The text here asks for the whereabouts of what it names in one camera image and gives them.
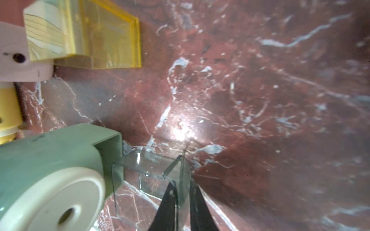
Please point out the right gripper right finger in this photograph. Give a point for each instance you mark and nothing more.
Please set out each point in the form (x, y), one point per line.
(200, 216)

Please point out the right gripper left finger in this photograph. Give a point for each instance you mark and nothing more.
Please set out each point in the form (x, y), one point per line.
(166, 217)

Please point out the dark transparent tray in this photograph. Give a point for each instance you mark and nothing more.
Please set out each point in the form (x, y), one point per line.
(140, 179)

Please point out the green pencil sharpener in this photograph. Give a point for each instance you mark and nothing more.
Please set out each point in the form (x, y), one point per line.
(58, 180)

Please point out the yellow pencil sharpener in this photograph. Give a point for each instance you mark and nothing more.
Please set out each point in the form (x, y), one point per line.
(11, 117)

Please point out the yellow transparent tray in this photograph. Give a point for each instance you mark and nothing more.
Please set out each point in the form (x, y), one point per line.
(83, 34)

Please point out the pink sharpener front left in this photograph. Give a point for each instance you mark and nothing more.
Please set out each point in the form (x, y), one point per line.
(16, 65)

